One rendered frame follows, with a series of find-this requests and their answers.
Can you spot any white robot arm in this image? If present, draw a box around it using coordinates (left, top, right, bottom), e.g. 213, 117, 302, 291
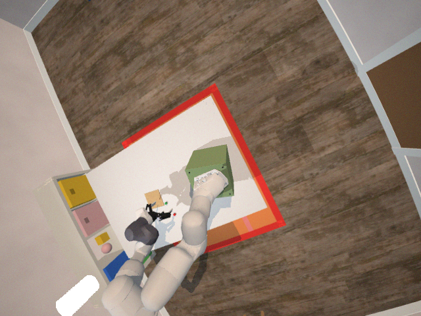
101, 169, 228, 316

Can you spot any tan square mat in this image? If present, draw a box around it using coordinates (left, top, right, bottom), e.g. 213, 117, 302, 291
145, 190, 164, 209

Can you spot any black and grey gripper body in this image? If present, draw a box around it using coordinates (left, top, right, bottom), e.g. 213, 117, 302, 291
148, 212, 159, 222

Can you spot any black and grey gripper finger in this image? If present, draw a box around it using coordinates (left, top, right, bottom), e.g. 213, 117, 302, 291
145, 202, 156, 212
155, 209, 172, 221

